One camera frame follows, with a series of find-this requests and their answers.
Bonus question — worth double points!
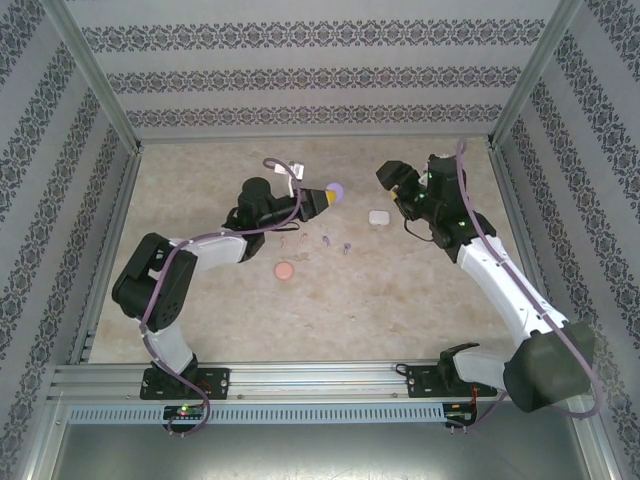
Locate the aluminium frame post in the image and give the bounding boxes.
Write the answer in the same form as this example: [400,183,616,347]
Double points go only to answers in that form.
[39,0,144,154]
[485,0,586,151]

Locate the right aluminium frame post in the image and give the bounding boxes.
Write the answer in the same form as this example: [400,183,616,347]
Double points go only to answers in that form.
[485,0,586,151]

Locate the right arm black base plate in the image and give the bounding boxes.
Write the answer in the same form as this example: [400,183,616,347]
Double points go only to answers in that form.
[405,364,499,399]

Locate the left aluminium frame post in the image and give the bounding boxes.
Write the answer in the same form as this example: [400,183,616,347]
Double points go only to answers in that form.
[39,0,144,154]

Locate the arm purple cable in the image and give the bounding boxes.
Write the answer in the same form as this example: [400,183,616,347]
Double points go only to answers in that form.
[452,137,606,432]
[139,157,307,439]

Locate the right gripper black cable loop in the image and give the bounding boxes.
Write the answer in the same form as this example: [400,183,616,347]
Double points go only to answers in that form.
[403,218,437,245]

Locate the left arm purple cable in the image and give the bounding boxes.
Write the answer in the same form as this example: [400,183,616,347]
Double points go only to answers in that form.
[139,157,307,439]

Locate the right aluminium side rail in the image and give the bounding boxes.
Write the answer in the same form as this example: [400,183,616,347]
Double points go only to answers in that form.
[487,144,569,361]

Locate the aluminium side rail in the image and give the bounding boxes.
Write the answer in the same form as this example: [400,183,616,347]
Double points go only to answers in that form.
[67,144,146,366]
[487,144,569,361]

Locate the slotted grey cable duct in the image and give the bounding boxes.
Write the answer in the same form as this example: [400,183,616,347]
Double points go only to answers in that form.
[67,403,446,424]

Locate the left aluminium side rail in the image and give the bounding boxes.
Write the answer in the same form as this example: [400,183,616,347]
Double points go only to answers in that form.
[67,144,146,366]

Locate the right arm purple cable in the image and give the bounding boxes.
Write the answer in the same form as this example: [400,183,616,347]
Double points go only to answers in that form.
[452,137,606,432]

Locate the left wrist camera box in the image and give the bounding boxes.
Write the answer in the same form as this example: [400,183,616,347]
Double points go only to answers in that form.
[283,159,307,200]

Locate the aluminium mounting rail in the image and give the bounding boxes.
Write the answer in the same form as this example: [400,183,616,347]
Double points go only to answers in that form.
[47,362,586,401]

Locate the grey metal sheet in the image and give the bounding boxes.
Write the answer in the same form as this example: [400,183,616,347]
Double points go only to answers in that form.
[24,399,616,480]

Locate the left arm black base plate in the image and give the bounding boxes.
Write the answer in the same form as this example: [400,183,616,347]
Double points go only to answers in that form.
[139,367,231,401]

